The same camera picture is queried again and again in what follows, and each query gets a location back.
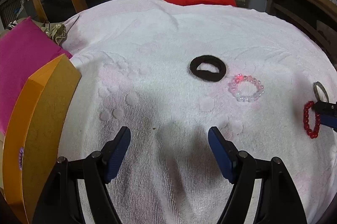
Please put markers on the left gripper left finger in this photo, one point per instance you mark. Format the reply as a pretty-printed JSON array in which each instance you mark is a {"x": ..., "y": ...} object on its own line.
[{"x": 59, "y": 201}]

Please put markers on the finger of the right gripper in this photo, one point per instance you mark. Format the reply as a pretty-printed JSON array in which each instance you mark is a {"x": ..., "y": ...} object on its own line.
[
  {"x": 329, "y": 121},
  {"x": 325, "y": 108}
]

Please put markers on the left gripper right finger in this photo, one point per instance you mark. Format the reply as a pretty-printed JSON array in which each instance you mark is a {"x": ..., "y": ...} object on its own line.
[{"x": 279, "y": 201}]

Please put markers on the silver cuff bangle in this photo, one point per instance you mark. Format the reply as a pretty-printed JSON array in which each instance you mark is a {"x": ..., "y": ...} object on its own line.
[{"x": 320, "y": 92}]

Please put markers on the orange cardboard box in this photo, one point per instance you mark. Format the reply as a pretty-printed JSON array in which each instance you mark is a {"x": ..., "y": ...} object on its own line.
[{"x": 31, "y": 143}]

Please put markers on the wooden shelf unit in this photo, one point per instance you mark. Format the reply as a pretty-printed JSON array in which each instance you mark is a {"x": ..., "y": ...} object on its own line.
[{"x": 315, "y": 18}]

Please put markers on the white pink towel bedspread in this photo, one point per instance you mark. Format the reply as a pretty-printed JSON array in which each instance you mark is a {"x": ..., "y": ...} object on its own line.
[{"x": 169, "y": 73}]

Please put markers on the magenta cushion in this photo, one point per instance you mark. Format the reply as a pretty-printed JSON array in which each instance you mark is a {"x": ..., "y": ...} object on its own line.
[{"x": 24, "y": 50}]

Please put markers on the crumpled beige cloth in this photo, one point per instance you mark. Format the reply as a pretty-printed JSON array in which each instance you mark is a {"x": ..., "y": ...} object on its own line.
[{"x": 55, "y": 31}]

